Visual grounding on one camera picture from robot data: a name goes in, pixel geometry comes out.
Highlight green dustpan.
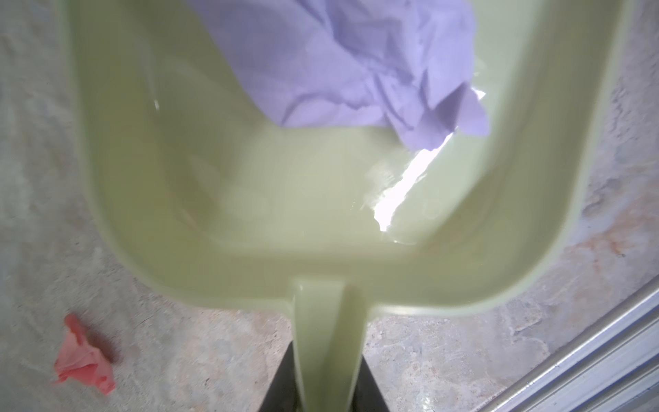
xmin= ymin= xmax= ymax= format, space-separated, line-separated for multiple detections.
xmin=56 ymin=1 xmax=636 ymax=411

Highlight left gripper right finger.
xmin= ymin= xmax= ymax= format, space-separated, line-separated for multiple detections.
xmin=352 ymin=357 xmax=390 ymax=412

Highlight aluminium front rail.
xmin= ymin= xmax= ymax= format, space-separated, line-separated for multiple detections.
xmin=482 ymin=278 xmax=658 ymax=411

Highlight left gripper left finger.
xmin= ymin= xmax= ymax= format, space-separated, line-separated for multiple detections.
xmin=258 ymin=343 xmax=299 ymax=412

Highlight purple paper scrap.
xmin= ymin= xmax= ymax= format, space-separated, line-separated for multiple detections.
xmin=190 ymin=1 xmax=490 ymax=150

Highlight pink paper scrap left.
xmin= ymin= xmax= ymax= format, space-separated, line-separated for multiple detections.
xmin=54 ymin=313 xmax=116 ymax=396

